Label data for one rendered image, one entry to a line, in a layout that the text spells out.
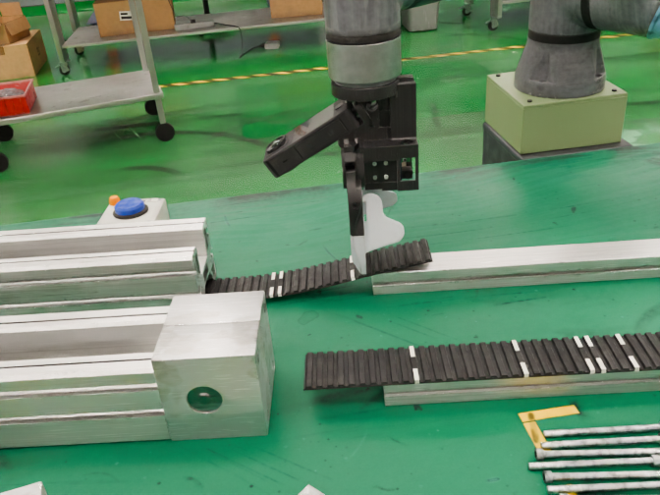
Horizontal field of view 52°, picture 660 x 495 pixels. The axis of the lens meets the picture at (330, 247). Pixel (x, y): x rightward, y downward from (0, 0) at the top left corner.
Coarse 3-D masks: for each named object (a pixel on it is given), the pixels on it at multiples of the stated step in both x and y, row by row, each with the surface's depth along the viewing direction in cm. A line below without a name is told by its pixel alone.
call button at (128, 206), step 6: (126, 198) 92; (132, 198) 92; (138, 198) 92; (120, 204) 91; (126, 204) 90; (132, 204) 90; (138, 204) 90; (120, 210) 90; (126, 210) 89; (132, 210) 90; (138, 210) 90
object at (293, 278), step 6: (288, 270) 84; (300, 270) 84; (288, 276) 83; (294, 276) 83; (300, 276) 83; (288, 282) 82; (294, 282) 82; (300, 282) 82; (288, 288) 81; (294, 288) 80; (300, 288) 80; (288, 294) 80; (294, 294) 80
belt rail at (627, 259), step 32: (448, 256) 81; (480, 256) 81; (512, 256) 80; (544, 256) 80; (576, 256) 79; (608, 256) 78; (640, 256) 78; (384, 288) 80; (416, 288) 80; (448, 288) 80
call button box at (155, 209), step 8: (144, 200) 94; (152, 200) 94; (160, 200) 94; (112, 208) 93; (144, 208) 91; (152, 208) 92; (160, 208) 92; (104, 216) 91; (112, 216) 91; (120, 216) 90; (128, 216) 90; (136, 216) 90; (144, 216) 90; (152, 216) 90; (160, 216) 92; (168, 216) 96; (96, 224) 89
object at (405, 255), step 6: (402, 246) 82; (408, 246) 81; (396, 252) 81; (402, 252) 80; (408, 252) 80; (402, 258) 79; (408, 258) 79; (402, 264) 78; (408, 264) 78; (414, 264) 78
